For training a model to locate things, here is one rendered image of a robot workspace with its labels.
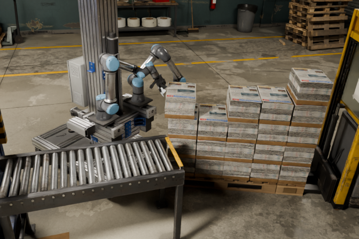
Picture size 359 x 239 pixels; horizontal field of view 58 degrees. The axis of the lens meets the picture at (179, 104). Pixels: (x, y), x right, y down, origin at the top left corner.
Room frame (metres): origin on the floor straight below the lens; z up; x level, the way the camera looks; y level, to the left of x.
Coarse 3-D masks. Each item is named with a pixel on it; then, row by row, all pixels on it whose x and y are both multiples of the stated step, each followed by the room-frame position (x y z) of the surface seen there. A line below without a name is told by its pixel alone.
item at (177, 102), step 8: (168, 96) 2.73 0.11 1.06; (176, 96) 2.74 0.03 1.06; (184, 96) 2.75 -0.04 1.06; (192, 96) 2.76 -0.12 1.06; (168, 104) 2.73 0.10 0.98; (176, 104) 2.72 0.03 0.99; (184, 104) 2.72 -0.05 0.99; (192, 104) 2.72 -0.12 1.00; (168, 112) 2.73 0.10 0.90; (176, 112) 2.72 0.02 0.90; (184, 112) 2.72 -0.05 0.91; (192, 112) 2.72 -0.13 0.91
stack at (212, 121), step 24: (168, 120) 2.73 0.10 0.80; (192, 120) 2.72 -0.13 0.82; (216, 120) 2.73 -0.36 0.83; (192, 144) 2.72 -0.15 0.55; (216, 144) 2.71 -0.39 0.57; (240, 144) 2.70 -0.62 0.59; (192, 168) 2.72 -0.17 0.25; (216, 168) 2.72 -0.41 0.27; (240, 168) 2.70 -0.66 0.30; (264, 168) 2.69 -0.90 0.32; (264, 192) 2.68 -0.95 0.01
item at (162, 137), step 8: (152, 136) 2.44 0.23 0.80; (160, 136) 2.45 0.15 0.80; (96, 144) 2.28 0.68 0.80; (104, 144) 2.28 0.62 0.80; (112, 144) 2.29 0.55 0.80; (32, 152) 2.12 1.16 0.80; (40, 152) 2.13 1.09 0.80; (48, 152) 2.13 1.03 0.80; (56, 152) 2.14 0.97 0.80; (0, 160) 2.01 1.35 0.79; (24, 160) 2.06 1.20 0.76; (32, 160) 2.08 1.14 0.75
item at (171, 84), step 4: (168, 84) 3.01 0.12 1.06; (172, 84) 3.01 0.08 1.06; (176, 84) 3.02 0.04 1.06; (180, 84) 3.02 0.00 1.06; (184, 84) 3.03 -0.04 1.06; (188, 84) 3.03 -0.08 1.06; (192, 84) 3.04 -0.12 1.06; (184, 88) 2.94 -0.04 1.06; (188, 88) 2.94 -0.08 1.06; (192, 88) 2.95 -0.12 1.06
